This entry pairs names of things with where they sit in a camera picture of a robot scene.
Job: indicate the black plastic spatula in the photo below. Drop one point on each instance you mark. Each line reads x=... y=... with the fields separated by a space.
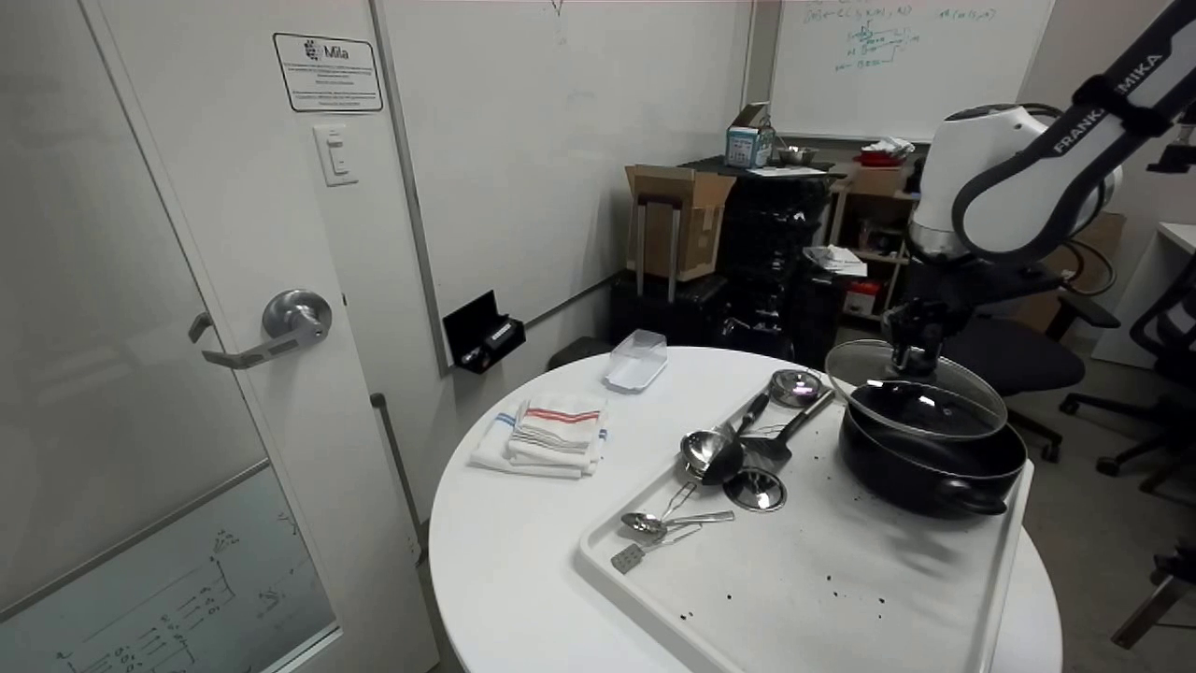
x=768 y=451

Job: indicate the black office chair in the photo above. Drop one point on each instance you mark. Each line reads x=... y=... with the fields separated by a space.
x=1163 y=374
x=1018 y=360

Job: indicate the white cloth with red stripes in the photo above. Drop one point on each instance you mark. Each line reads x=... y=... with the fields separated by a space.
x=559 y=432

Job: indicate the small steel slotted spatula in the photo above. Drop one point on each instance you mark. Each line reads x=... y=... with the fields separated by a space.
x=628 y=558

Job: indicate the black cooking pot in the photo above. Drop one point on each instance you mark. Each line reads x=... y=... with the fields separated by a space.
x=920 y=472

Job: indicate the large wall whiteboard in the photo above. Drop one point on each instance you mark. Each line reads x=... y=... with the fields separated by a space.
x=561 y=150

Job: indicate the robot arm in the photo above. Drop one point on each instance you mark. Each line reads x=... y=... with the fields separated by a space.
x=1028 y=168

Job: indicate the white plastic tray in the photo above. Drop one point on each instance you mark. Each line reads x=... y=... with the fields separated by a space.
x=822 y=589

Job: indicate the black cabinet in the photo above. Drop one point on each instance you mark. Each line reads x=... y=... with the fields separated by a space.
x=775 y=252

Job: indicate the white light switch plate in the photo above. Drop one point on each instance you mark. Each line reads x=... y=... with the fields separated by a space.
x=334 y=154

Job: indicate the whiteboard with green writing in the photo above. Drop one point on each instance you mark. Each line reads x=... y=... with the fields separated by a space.
x=897 y=65

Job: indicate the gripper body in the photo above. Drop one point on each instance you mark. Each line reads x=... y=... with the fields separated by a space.
x=934 y=290

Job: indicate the glass pot lid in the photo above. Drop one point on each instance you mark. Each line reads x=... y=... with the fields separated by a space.
x=861 y=365

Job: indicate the small steel ladle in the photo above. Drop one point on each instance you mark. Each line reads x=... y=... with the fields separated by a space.
x=795 y=385

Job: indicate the white wall sign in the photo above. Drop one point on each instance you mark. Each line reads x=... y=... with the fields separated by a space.
x=327 y=73

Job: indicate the wooden shelf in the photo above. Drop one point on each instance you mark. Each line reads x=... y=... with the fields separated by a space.
x=874 y=234

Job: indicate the blue and white carton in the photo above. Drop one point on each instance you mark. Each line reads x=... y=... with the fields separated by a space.
x=749 y=142

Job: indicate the steel bowl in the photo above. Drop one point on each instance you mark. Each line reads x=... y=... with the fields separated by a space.
x=796 y=155

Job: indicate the white door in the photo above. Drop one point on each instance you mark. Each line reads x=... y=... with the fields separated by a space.
x=187 y=393

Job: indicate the black marker holder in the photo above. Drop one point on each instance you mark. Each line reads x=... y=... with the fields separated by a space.
x=481 y=332

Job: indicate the clear plastic container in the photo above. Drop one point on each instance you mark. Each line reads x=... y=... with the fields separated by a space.
x=635 y=365

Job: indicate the white cloth with blue stripe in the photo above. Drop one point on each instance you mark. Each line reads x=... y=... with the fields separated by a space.
x=491 y=449

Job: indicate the steel spoon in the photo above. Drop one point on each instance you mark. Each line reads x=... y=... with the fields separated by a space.
x=645 y=524

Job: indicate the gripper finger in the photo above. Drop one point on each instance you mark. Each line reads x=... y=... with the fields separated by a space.
x=928 y=346
x=899 y=348

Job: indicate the open cardboard box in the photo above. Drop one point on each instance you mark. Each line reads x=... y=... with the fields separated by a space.
x=687 y=220

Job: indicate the white desk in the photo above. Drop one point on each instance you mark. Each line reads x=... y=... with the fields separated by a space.
x=1145 y=299

